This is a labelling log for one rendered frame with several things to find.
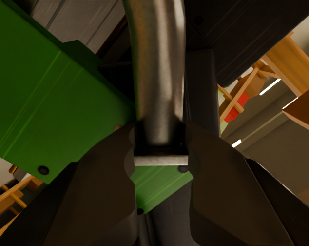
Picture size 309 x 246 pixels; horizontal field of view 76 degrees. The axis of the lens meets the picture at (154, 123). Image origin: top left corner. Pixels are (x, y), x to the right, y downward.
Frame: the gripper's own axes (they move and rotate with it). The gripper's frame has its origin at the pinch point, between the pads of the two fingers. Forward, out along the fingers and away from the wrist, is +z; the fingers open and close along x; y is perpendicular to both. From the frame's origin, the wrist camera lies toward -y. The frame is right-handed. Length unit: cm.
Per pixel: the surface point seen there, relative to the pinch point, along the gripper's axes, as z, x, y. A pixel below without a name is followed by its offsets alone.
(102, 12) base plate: 55, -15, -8
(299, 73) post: 67, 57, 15
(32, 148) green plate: 2.6, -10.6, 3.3
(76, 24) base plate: 48, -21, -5
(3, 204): 297, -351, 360
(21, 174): 14.6, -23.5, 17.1
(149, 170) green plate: 2.4, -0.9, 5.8
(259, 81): 354, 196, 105
